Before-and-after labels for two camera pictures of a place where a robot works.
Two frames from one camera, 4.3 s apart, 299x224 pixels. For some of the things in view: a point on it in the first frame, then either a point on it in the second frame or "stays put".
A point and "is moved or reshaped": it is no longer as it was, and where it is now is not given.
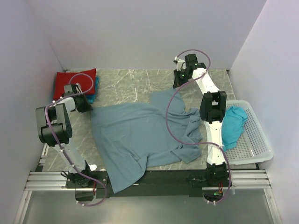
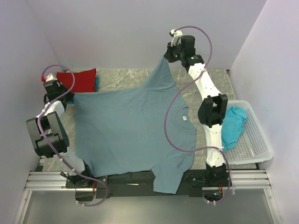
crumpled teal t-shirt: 233,122 stays put
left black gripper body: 84,105 -> 63,89
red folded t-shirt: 62,78 stays put
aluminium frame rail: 242,180 stays put
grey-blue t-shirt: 128,137 is moved or reshaped
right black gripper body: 181,77 -> 175,53
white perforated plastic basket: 252,145 stays put
